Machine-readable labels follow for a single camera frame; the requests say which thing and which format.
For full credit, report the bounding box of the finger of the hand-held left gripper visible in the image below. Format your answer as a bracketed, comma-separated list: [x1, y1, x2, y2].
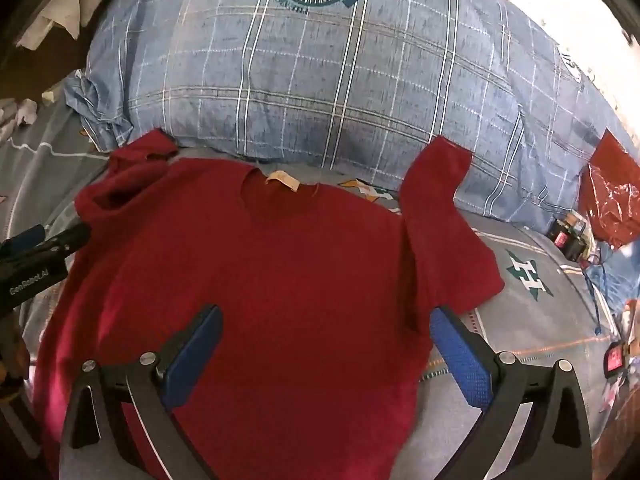
[0, 224, 47, 257]
[31, 222, 92, 262]

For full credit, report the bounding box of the red and black gadget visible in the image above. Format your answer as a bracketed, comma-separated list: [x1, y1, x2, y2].
[602, 342, 630, 381]

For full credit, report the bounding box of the red t-shirt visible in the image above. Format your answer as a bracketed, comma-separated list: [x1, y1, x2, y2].
[32, 127, 505, 480]

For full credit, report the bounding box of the white cloth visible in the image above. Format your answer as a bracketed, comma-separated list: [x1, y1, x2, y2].
[15, 0, 108, 52]

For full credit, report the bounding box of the red plastic bag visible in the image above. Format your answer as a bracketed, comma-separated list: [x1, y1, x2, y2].
[579, 129, 640, 248]

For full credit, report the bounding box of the grey printed bedsheet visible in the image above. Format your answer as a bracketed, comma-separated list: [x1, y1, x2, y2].
[0, 95, 631, 480]

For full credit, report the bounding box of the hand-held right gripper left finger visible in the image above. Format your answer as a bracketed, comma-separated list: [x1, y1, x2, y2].
[59, 304, 223, 480]

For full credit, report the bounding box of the crumpled white tissue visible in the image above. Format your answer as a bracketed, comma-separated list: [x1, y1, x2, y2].
[0, 97, 39, 142]

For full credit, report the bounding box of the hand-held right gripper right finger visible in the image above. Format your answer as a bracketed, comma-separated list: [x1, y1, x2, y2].
[429, 305, 593, 480]

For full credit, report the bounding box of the blue plaid pillow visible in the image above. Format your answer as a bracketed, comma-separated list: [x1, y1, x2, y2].
[64, 0, 626, 233]

